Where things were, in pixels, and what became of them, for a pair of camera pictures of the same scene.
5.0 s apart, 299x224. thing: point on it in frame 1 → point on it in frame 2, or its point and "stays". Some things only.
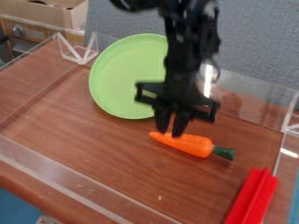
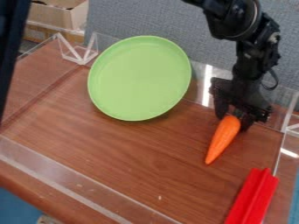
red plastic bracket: [255, 198] stays
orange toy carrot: [194, 145] → [229, 129]
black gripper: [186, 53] → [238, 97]
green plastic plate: [130, 61] stays
